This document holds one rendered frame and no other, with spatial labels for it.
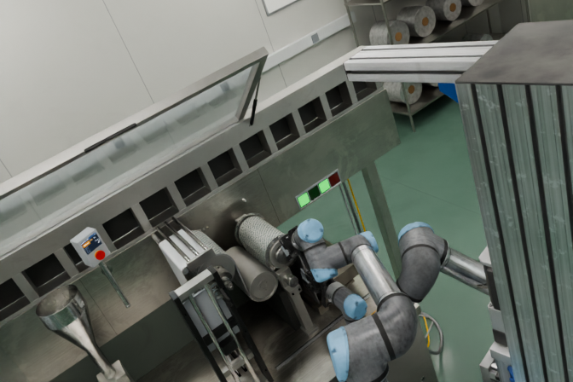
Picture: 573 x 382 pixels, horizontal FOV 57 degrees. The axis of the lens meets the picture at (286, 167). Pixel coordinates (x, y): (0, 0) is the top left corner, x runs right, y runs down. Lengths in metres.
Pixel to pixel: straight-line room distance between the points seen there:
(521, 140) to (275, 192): 1.50
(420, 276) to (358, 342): 0.39
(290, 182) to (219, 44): 2.48
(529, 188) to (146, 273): 1.55
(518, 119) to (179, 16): 3.78
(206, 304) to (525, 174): 1.16
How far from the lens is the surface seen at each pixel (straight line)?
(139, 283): 2.19
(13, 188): 1.55
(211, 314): 1.84
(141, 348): 2.34
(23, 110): 4.28
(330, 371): 2.03
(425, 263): 1.64
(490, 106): 0.94
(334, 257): 1.66
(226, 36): 4.65
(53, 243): 2.05
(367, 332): 1.34
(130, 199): 2.05
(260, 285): 2.01
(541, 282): 1.15
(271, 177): 2.27
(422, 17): 5.30
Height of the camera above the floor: 2.40
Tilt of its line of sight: 27 degrees down
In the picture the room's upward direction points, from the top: 21 degrees counter-clockwise
